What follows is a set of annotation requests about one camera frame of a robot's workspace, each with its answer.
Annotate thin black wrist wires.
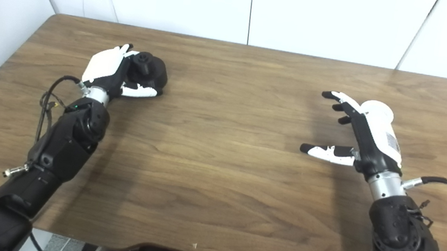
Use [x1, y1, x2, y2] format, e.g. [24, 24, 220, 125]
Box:
[408, 198, 436, 228]

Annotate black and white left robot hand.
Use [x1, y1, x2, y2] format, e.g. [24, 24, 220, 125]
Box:
[79, 39, 169, 105]

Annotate round black part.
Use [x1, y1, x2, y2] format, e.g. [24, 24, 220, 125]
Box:
[124, 50, 171, 97]

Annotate thin wire with yellow plug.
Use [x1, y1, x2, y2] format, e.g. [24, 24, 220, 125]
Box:
[39, 92, 78, 113]

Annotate white toothed ring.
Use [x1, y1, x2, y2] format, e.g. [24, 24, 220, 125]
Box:
[364, 99, 396, 125]

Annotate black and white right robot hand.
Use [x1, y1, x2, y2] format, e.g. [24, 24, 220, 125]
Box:
[298, 88, 411, 180]

